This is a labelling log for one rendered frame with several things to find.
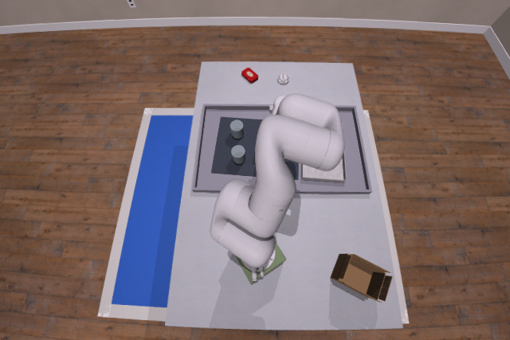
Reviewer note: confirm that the dark grey flat mat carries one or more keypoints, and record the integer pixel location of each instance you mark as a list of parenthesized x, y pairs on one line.
[(223, 161)]

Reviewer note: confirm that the red square tin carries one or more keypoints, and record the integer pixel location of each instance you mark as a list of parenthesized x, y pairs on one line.
[(250, 75)]

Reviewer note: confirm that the brown cardboard box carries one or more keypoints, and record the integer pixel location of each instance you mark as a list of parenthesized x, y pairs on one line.
[(361, 275)]

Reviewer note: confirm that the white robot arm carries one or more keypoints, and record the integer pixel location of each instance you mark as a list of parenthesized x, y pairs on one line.
[(243, 213)]

